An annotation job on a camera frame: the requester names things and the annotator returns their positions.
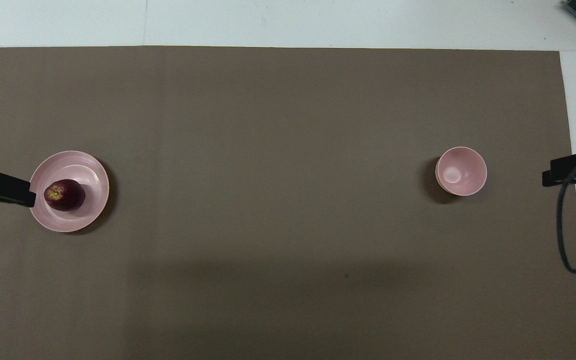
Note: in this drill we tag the red apple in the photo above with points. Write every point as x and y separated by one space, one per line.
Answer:
65 195

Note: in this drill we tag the pink plate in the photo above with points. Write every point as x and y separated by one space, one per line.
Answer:
88 175

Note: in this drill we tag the pink bowl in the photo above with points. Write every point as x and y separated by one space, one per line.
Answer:
460 172

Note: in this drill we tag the brown paper table mat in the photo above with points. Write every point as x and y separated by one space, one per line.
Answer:
288 200

